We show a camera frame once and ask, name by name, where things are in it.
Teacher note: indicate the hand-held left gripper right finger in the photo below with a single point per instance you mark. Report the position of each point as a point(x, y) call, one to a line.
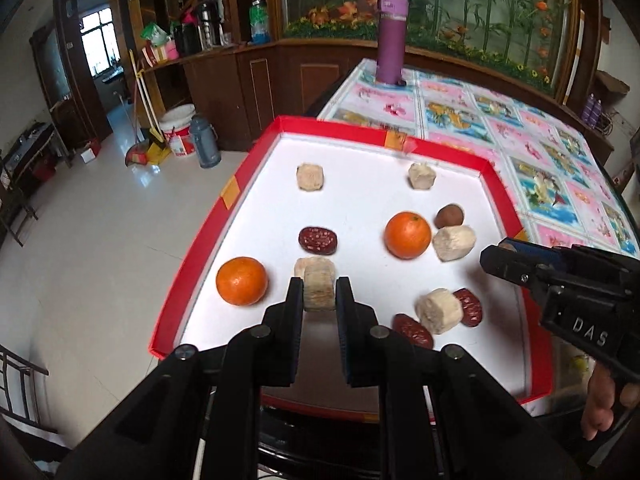
point(345, 332)

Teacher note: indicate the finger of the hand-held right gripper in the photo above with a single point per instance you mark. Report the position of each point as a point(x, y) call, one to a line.
point(510, 266)
point(545, 254)

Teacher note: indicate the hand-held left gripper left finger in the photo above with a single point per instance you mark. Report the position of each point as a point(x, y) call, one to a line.
point(295, 332)

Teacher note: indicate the beige sugarcane piece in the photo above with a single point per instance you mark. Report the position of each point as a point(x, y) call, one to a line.
point(310, 176)
point(422, 176)
point(319, 287)
point(454, 243)
point(440, 311)

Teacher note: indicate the red-rimmed white tray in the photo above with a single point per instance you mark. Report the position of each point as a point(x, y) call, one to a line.
point(360, 200)

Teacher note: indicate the person's right hand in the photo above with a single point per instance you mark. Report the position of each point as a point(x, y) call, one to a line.
point(597, 405)

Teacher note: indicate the red date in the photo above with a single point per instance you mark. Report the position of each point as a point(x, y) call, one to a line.
point(318, 239)
point(412, 330)
point(470, 306)

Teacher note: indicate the orange tangerine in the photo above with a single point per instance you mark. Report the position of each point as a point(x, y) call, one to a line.
point(407, 235)
point(242, 281)

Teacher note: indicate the brown longan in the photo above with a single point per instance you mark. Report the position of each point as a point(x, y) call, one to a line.
point(449, 216)

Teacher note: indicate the small purple bottles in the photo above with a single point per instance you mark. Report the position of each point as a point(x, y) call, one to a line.
point(593, 110)

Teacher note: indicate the pink printed tablecloth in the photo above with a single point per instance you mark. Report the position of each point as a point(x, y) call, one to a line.
point(450, 110)

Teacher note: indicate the grey thermos jug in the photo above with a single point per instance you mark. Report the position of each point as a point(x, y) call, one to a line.
point(205, 141)

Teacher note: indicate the white bucket red label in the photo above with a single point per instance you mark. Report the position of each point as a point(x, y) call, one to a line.
point(178, 132)

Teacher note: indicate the red dustpan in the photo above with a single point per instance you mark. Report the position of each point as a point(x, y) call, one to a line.
point(136, 155)

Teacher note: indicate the brown wooden cabinet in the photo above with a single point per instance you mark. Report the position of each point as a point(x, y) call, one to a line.
point(280, 85)

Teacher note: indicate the purple water bottle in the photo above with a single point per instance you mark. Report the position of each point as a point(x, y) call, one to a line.
point(391, 40)

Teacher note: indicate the flower landscape glass panel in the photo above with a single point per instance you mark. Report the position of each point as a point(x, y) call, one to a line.
point(475, 5)

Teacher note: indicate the broom and dustpan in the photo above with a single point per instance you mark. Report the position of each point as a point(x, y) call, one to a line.
point(146, 105)

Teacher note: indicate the small cardboard box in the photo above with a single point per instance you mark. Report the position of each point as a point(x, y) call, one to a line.
point(90, 151)

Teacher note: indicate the metal rack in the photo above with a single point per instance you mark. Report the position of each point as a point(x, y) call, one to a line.
point(20, 390)

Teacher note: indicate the pink striped box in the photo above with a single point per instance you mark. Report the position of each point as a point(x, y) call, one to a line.
point(161, 53)

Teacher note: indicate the green plastic bottle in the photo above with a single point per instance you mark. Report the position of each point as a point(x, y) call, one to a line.
point(260, 22)

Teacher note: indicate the green snack bag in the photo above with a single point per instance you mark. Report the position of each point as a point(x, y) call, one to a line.
point(155, 35)

